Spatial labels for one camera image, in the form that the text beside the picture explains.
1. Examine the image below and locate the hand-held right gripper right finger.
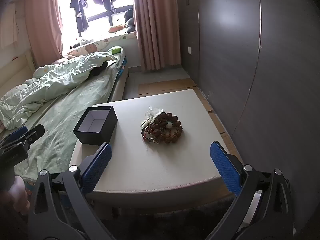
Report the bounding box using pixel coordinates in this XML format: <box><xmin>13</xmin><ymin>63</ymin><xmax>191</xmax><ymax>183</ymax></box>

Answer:
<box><xmin>209</xmin><ymin>141</ymin><xmax>294</xmax><ymax>240</ymax></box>

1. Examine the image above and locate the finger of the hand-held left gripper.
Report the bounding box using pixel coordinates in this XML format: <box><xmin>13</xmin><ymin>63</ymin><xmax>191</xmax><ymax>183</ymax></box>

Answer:
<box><xmin>15</xmin><ymin>124</ymin><xmax>46</xmax><ymax>150</ymax></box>
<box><xmin>0</xmin><ymin>126</ymin><xmax>28</xmax><ymax>145</ymax></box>

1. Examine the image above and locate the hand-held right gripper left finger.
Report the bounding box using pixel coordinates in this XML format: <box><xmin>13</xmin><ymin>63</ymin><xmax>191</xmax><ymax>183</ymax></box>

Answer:
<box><xmin>27</xmin><ymin>142</ymin><xmax>118</xmax><ymax>240</ymax></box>

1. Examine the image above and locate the black jewelry box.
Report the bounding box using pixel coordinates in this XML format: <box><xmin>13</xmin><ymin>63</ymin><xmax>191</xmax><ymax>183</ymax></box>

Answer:
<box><xmin>73</xmin><ymin>106</ymin><xmax>118</xmax><ymax>146</ymax></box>

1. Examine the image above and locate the dark bead bracelet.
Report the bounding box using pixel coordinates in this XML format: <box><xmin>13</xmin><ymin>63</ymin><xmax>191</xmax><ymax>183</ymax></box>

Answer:
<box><xmin>141</xmin><ymin>129</ymin><xmax>160</xmax><ymax>145</ymax></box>

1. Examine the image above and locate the large brown bead bracelet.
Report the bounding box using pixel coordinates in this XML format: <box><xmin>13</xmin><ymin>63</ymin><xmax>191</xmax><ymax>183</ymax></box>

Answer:
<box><xmin>147</xmin><ymin>112</ymin><xmax>183</xmax><ymax>144</ymax></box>

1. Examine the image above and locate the white jewelry piece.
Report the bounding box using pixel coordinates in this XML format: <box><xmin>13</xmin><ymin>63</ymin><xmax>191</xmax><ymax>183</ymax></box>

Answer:
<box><xmin>141</xmin><ymin>106</ymin><xmax>166</xmax><ymax>130</ymax></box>

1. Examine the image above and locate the person's left hand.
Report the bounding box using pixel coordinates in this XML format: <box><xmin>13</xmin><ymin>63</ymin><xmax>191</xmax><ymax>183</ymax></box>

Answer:
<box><xmin>12</xmin><ymin>176</ymin><xmax>30</xmax><ymax>216</ymax></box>

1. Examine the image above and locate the green bed sheet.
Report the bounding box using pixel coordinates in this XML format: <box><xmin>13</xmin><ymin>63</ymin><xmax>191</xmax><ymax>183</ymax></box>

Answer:
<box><xmin>14</xmin><ymin>49</ymin><xmax>128</xmax><ymax>180</ymax></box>

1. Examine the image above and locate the beige bed headboard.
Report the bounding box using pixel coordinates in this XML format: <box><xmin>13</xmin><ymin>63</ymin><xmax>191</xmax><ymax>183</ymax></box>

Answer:
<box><xmin>0</xmin><ymin>49</ymin><xmax>38</xmax><ymax>98</ymax></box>

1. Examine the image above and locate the light green duvet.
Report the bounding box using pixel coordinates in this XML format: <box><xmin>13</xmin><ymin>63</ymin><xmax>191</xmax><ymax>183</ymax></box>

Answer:
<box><xmin>0</xmin><ymin>51</ymin><xmax>118</xmax><ymax>130</ymax></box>

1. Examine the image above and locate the black cloth item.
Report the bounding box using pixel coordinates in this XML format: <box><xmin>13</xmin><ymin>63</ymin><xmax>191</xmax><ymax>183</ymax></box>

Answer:
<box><xmin>90</xmin><ymin>61</ymin><xmax>109</xmax><ymax>77</ymax></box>

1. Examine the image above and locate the flat cardboard sheet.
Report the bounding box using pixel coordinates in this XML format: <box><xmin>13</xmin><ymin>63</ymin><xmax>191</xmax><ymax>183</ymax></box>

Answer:
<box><xmin>137</xmin><ymin>78</ymin><xmax>241</xmax><ymax>157</ymax></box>

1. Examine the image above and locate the printed cream pillow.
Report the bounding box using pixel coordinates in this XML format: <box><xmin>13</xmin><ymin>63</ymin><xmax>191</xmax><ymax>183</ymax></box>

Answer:
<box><xmin>67</xmin><ymin>33</ymin><xmax>137</xmax><ymax>57</ymax></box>

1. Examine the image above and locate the pink curtain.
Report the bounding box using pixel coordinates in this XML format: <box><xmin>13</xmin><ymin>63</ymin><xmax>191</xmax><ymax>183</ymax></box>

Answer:
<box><xmin>132</xmin><ymin>0</ymin><xmax>181</xmax><ymax>71</ymax></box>
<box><xmin>24</xmin><ymin>0</ymin><xmax>64</xmax><ymax>67</ymax></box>

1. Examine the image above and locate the dark brown wardrobe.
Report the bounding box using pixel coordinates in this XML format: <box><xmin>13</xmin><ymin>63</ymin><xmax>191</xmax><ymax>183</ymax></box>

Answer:
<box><xmin>176</xmin><ymin>0</ymin><xmax>320</xmax><ymax>230</ymax></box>

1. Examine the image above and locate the dark cushion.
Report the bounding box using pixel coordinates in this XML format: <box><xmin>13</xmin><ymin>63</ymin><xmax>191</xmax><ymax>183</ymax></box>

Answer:
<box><xmin>124</xmin><ymin>8</ymin><xmax>137</xmax><ymax>34</ymax></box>

